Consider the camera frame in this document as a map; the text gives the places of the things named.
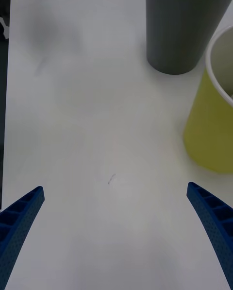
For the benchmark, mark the grey plastic bin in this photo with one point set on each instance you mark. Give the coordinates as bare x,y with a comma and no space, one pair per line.
177,27

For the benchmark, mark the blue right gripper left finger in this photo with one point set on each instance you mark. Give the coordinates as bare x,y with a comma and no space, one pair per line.
17,231

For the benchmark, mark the yellow-green plastic bin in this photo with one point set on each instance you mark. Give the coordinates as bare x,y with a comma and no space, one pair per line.
211,137

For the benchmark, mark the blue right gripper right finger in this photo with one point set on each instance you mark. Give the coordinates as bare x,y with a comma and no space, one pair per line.
216,222

